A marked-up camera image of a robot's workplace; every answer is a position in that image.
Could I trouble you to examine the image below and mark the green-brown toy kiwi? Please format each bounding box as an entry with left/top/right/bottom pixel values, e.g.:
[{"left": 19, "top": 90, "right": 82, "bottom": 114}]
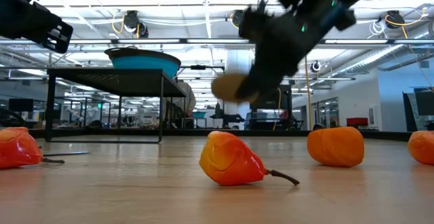
[{"left": 210, "top": 73, "right": 259, "bottom": 103}]

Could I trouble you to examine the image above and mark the person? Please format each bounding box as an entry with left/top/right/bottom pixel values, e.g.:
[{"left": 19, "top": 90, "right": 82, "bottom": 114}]
[{"left": 165, "top": 79, "right": 197, "bottom": 128}]

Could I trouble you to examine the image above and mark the white building pillar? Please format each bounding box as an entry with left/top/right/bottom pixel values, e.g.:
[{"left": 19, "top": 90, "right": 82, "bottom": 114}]
[{"left": 225, "top": 50, "right": 254, "bottom": 128}]

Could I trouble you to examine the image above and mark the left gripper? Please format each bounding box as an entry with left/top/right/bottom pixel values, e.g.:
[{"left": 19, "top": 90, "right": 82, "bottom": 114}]
[{"left": 0, "top": 0, "right": 74, "bottom": 54}]

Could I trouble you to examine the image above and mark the small black monitor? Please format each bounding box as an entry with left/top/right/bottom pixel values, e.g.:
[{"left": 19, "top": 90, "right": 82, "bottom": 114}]
[{"left": 8, "top": 98, "right": 35, "bottom": 113}]

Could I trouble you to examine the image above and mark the yellow hanging cable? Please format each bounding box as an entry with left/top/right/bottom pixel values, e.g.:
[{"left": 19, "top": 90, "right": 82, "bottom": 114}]
[{"left": 303, "top": 56, "right": 313, "bottom": 122}]

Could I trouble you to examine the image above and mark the yellow cable by monitor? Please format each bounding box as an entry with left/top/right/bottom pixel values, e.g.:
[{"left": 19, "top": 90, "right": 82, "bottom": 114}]
[{"left": 273, "top": 87, "right": 283, "bottom": 132}]

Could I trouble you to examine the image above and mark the orange-red toy pear with stem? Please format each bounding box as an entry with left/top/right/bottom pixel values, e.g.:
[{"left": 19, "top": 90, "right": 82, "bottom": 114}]
[
  {"left": 199, "top": 130, "right": 300, "bottom": 187},
  {"left": 0, "top": 126, "right": 65, "bottom": 170}
]

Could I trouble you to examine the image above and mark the black monitor on stand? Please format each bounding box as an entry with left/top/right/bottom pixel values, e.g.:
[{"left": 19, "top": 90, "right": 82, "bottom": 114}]
[{"left": 260, "top": 84, "right": 292, "bottom": 110}]

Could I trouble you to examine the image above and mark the orange plush fruit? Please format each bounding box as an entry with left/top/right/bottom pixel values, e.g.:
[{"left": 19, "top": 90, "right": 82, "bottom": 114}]
[{"left": 407, "top": 130, "right": 434, "bottom": 166}]

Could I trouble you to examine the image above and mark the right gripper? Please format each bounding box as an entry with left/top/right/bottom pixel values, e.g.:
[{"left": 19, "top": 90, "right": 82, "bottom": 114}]
[{"left": 235, "top": 0, "right": 336, "bottom": 105}]

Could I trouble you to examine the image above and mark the red box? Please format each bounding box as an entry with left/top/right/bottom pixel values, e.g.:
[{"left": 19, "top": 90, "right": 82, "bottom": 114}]
[{"left": 346, "top": 117, "right": 369, "bottom": 127}]

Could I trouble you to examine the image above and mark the black perforated metal rack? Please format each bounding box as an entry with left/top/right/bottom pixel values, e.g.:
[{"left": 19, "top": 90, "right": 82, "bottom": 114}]
[{"left": 45, "top": 67, "right": 187, "bottom": 144}]

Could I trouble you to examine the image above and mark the blue collapsible colander black rim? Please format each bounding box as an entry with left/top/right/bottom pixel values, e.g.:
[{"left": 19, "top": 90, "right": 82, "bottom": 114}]
[{"left": 104, "top": 46, "right": 182, "bottom": 79}]

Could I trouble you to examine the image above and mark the large black screen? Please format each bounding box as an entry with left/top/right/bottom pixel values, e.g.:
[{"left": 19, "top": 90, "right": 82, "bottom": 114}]
[{"left": 402, "top": 87, "right": 434, "bottom": 132}]

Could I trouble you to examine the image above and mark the orange bell pepper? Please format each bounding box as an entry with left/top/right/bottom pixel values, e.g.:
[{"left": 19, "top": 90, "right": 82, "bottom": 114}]
[{"left": 307, "top": 126, "right": 366, "bottom": 168}]

